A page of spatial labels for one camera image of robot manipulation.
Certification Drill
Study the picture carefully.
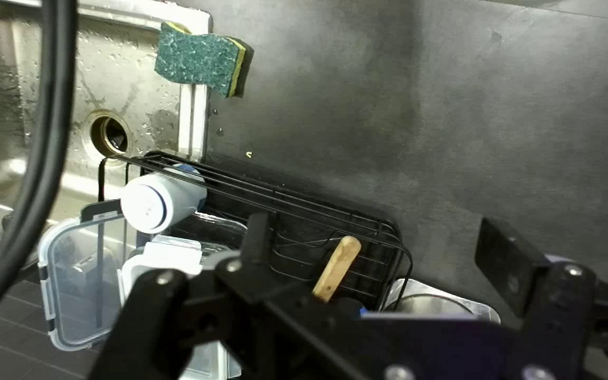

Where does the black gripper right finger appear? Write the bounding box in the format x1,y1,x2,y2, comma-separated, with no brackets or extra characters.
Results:
475,218,608,380

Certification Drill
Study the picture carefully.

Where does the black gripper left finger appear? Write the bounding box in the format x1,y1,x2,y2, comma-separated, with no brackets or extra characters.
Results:
87,208,363,380

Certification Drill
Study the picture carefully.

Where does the green yellow sponge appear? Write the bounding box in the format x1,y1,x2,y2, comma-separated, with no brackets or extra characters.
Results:
153,21,248,98

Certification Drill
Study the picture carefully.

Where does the clear plastic food container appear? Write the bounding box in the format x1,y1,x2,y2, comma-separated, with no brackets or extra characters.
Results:
38,201,239,353

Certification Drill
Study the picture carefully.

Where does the stainless steel sink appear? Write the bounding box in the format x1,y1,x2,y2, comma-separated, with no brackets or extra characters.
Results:
0,0,211,234

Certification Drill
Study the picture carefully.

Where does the black wire dish rack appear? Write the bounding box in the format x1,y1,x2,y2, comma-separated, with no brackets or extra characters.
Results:
115,150,414,308

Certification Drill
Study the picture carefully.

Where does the wooden utensil handle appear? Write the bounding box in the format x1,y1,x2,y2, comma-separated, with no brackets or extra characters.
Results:
311,237,360,302

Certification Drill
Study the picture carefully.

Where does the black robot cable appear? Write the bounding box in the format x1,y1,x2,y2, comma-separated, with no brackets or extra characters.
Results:
0,0,79,347

